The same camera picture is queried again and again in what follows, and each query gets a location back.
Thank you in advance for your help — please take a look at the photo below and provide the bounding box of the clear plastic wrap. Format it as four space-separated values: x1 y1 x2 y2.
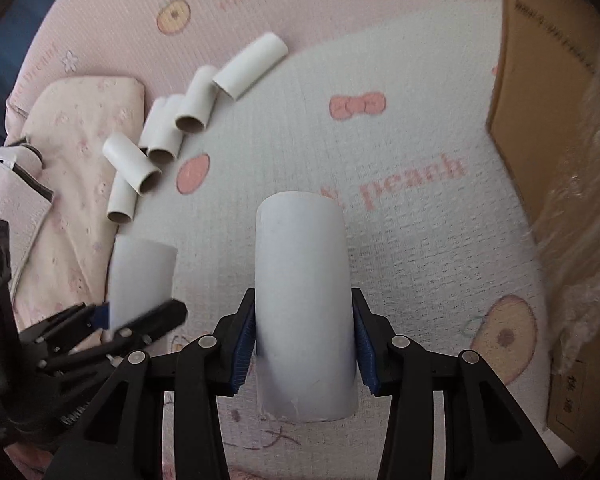
529 34 600 376

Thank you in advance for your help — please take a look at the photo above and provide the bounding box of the white tube behind pile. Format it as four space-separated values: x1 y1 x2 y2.
137 96 168 153

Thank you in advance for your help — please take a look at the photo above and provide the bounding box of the brown cardboard box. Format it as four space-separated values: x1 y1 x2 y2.
488 0 600 460

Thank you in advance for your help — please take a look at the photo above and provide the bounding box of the white tube middle pile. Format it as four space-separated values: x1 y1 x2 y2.
147 93 184 164

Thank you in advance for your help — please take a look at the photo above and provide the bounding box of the white tube lying front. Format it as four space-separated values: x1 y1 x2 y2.
102 132 161 195

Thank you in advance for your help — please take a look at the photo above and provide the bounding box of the pink fabric pouch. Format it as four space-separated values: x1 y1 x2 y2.
0 143 54 297

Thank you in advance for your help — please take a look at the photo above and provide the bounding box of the cream cartoon print cushion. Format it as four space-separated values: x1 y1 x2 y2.
14 76 145 328

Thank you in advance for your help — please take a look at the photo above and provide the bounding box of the pink cartoon print mat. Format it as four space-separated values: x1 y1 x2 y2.
7 0 572 463

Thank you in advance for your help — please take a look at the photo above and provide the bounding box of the white tube lowest pile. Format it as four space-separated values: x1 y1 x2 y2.
107 172 137 224

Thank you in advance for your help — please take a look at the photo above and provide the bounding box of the white tube far top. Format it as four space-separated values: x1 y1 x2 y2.
213 32 289 100

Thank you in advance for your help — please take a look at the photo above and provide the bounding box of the white paper tube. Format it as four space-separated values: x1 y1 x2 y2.
254 192 358 424
107 235 178 330

